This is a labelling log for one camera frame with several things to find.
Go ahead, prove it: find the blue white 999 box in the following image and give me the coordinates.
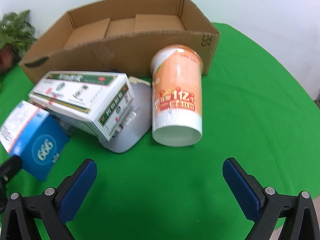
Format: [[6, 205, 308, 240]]
[[1, 100, 69, 181]]

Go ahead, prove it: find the white green medicine box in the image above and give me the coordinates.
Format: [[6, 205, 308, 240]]
[[29, 71, 135, 140]]

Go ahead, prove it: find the grey computer mouse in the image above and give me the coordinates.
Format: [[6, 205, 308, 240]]
[[99, 76, 152, 153]]

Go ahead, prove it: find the orange white paper cup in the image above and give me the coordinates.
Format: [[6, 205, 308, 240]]
[[150, 44, 203, 147]]

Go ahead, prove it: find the green tablecloth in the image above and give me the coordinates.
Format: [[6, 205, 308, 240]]
[[7, 23, 319, 239]]

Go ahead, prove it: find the green potted plant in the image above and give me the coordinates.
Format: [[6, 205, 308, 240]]
[[1, 9, 37, 75]]

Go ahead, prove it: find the brown cardboard box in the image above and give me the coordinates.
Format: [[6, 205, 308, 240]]
[[19, 0, 220, 83]]

